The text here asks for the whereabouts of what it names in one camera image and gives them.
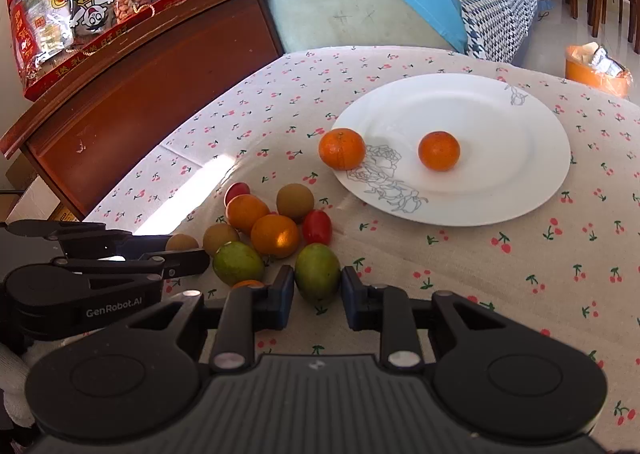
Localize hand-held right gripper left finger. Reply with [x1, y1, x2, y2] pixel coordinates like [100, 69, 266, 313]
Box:
[120, 265, 296, 373]

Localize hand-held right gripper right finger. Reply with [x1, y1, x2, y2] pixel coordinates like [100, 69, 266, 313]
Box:
[341, 266, 506, 370]

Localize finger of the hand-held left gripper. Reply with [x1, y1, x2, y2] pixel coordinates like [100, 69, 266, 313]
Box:
[6, 219, 173, 262]
[52, 249, 211, 282]

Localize brown round fruit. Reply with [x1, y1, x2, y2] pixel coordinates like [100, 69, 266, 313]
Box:
[276, 183, 316, 222]
[202, 223, 242, 257]
[165, 233, 200, 253]

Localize oblong red tomato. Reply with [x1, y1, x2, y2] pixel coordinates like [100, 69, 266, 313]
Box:
[301, 209, 333, 246]

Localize small red cherry tomato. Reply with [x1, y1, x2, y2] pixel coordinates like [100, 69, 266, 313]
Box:
[224, 182, 252, 207]

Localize white floral plate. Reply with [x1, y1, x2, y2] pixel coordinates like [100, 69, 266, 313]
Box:
[330, 73, 572, 227]

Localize person's left hand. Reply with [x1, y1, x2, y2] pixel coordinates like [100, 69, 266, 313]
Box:
[0, 339, 61, 430]

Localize cardboard box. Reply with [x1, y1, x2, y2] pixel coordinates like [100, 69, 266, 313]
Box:
[7, 173, 83, 226]

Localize cherry print tablecloth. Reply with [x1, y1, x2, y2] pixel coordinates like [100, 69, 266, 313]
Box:
[87, 45, 640, 440]

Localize brown wooden cabinet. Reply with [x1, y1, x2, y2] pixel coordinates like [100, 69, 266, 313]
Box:
[0, 0, 285, 222]

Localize checked blue white blanket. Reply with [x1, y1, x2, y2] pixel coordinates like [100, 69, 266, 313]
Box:
[457, 0, 552, 67]

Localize orange trash bin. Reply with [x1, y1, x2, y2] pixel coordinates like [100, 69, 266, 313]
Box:
[565, 41, 633, 98]

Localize silver foil wrappers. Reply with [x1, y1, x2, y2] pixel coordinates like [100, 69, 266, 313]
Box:
[587, 41, 631, 81]

